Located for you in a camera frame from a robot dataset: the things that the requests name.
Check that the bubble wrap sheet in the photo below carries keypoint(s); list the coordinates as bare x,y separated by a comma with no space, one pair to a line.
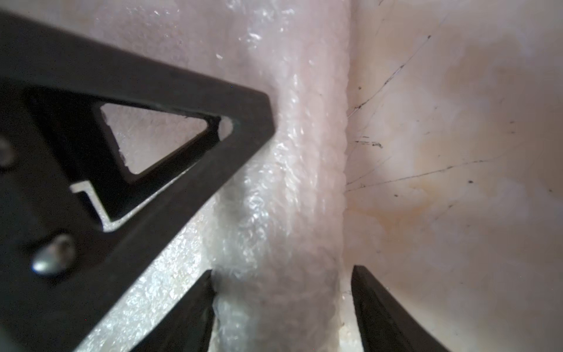
273,233

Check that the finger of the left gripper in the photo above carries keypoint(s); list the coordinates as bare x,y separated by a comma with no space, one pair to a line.
78,228

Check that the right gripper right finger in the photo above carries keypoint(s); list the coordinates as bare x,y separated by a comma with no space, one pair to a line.
384,324

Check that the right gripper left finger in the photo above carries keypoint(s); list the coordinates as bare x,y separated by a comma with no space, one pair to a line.
189,324

